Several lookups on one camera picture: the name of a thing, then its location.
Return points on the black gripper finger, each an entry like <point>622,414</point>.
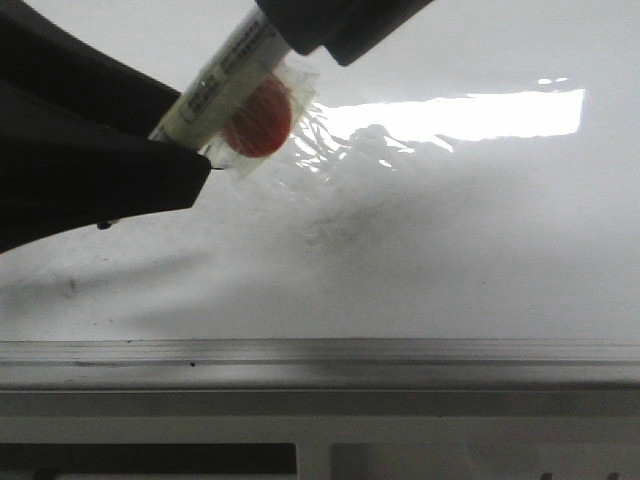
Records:
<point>75,147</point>
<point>347,29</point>

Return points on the white black whiteboard marker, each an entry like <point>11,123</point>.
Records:
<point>245,101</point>

